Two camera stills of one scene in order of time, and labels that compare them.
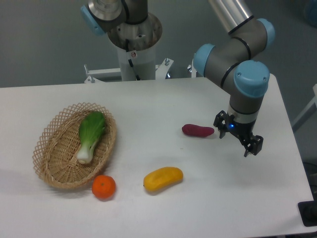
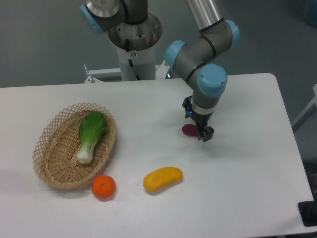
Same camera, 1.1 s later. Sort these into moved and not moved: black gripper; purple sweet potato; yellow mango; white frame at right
Moved: black gripper
Not moved: yellow mango; white frame at right; purple sweet potato
